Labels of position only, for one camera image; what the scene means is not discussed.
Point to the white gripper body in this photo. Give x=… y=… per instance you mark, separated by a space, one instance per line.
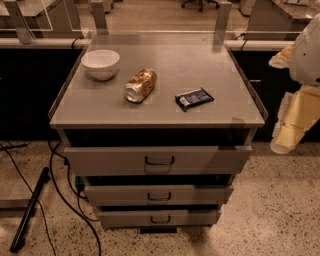
x=307 y=55

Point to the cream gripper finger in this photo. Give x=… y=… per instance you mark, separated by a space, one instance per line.
x=282 y=59
x=297 y=114

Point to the grey drawer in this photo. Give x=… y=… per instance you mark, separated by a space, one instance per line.
x=158 y=218
x=146 y=195
x=175 y=160

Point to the grey metal drawer cabinet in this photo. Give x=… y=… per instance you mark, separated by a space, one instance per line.
x=90 y=113

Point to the grey desk far right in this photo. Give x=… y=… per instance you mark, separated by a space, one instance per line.
x=274 y=20

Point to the grey desk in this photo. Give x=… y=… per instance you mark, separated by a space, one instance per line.
x=44 y=19
x=274 y=20

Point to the dark blue snack packet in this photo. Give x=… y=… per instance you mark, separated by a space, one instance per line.
x=193 y=98

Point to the black office chair base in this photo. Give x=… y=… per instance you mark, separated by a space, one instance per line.
x=200 y=3

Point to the crushed gold soda can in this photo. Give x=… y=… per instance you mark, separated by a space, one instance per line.
x=140 y=85

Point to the white ceramic bowl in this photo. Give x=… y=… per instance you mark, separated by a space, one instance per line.
x=101 y=64

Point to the grey desk far left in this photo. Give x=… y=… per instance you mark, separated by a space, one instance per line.
x=44 y=19

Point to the black bar on floor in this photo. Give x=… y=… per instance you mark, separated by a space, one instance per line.
x=18 y=241

